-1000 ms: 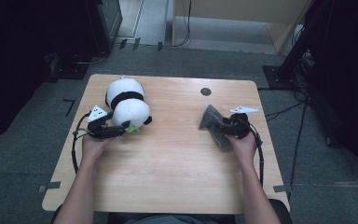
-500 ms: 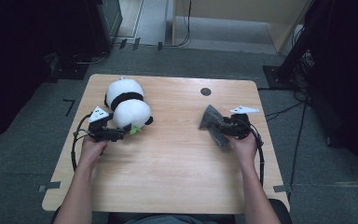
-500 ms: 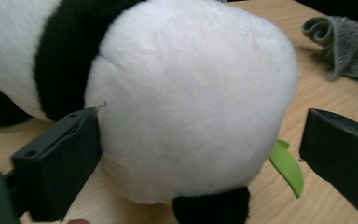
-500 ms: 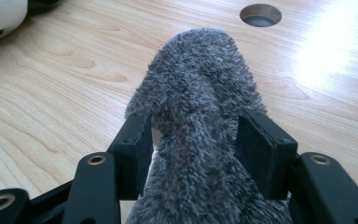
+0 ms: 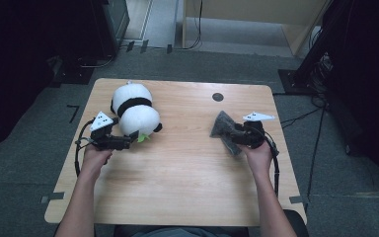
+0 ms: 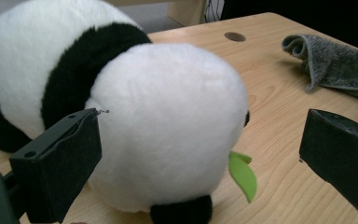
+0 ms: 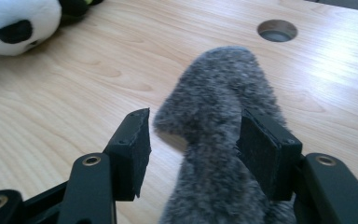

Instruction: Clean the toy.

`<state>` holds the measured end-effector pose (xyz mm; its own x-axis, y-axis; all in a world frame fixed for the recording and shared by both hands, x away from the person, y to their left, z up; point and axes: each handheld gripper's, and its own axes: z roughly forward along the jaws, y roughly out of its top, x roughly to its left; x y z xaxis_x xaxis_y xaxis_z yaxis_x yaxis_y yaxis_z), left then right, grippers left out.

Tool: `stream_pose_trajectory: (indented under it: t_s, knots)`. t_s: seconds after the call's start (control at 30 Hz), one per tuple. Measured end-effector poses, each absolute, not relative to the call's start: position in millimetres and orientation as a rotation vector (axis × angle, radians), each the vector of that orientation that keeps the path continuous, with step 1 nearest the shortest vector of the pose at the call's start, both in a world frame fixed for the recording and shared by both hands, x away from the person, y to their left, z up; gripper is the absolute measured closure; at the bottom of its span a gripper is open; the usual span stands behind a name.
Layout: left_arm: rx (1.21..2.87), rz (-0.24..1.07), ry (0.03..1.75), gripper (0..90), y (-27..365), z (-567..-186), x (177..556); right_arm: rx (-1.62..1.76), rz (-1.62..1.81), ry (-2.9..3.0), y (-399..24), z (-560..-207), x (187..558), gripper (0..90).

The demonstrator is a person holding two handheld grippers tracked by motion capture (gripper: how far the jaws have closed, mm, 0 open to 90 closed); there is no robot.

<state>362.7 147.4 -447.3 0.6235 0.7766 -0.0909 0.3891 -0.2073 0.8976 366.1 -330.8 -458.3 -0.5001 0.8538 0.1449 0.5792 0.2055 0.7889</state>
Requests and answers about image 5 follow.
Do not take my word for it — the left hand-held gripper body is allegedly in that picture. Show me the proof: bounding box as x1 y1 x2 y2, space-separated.
89 111 126 152

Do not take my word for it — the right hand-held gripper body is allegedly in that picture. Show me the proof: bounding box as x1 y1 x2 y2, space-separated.
240 112 276 148

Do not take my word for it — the grey cloth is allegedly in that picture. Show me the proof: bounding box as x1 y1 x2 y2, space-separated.
209 110 245 156

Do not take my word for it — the panda plush toy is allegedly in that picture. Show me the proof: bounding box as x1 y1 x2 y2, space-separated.
110 80 163 143

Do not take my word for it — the person's left hand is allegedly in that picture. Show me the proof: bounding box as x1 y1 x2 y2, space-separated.
80 144 114 177

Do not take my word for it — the person's right hand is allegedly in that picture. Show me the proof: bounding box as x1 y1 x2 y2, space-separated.
240 139 273 179

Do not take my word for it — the black chair armrest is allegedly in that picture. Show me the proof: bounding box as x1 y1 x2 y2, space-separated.
284 208 309 237

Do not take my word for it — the black metal stand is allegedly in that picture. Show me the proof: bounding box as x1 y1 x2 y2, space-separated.
277 0 346 97

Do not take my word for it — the person's dark clothing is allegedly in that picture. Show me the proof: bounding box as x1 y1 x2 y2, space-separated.
113 225 258 237

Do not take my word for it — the dark curtain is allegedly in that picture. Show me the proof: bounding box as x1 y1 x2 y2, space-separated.
324 0 379 196
0 0 95 156

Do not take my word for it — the black cabinet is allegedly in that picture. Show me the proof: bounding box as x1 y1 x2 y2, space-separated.
88 0 131 58

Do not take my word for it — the light wooden furniture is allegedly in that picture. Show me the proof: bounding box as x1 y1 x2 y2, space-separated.
181 0 330 57

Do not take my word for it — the left hand-held gripper cable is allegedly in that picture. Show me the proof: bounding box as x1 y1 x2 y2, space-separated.
74 118 95 177

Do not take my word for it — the hand-held gripper cable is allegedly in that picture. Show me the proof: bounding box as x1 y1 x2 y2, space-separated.
256 126 280 198
74 118 95 177

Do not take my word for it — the right hand-held gripper cable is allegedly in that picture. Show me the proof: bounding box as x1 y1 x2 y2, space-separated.
256 126 280 198

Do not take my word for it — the long black floor cable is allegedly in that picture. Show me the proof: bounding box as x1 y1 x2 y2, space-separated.
305 105 327 200

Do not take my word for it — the black floor base plate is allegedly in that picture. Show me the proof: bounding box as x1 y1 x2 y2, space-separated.
48 56 96 87

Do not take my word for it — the black hanging cable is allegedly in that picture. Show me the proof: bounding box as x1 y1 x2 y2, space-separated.
186 0 203 51

